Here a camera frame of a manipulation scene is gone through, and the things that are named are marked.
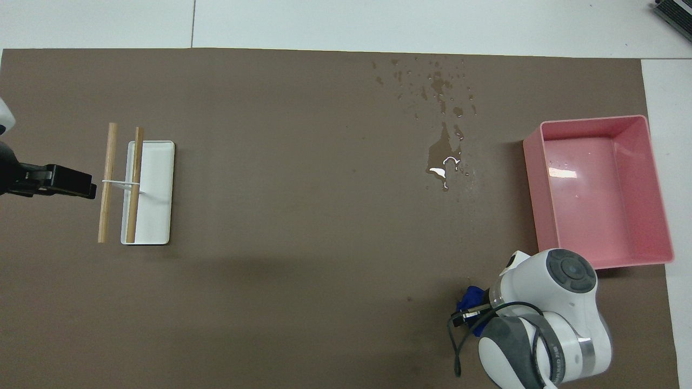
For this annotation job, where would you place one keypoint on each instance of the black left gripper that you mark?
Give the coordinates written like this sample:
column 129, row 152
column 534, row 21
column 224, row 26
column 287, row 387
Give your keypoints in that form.
column 10, row 170

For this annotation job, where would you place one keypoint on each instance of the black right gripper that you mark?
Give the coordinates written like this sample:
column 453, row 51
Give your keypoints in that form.
column 476, row 314

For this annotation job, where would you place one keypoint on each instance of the blue cloth towel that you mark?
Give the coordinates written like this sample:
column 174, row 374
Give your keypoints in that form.
column 471, row 296

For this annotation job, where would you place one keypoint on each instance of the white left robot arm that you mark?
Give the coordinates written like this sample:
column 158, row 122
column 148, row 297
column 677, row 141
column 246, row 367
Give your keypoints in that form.
column 4, row 116

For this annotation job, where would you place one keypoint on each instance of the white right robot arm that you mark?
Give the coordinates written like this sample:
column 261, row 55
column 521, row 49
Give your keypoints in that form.
column 562, row 302

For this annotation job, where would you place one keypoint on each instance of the spilled water drops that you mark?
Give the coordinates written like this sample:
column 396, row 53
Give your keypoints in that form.
column 440, row 148

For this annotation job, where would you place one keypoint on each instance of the white rack tray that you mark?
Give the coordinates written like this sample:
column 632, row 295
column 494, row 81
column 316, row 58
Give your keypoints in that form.
column 157, row 189

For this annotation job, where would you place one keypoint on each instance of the pink plastic bin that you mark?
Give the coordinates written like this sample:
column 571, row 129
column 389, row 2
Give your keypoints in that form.
column 589, row 205

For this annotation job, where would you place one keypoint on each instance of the brown table mat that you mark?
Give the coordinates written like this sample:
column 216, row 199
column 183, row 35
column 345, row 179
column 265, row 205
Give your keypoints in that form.
column 270, row 297

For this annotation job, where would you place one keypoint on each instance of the grey striped device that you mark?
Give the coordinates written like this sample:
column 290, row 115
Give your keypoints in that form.
column 676, row 11

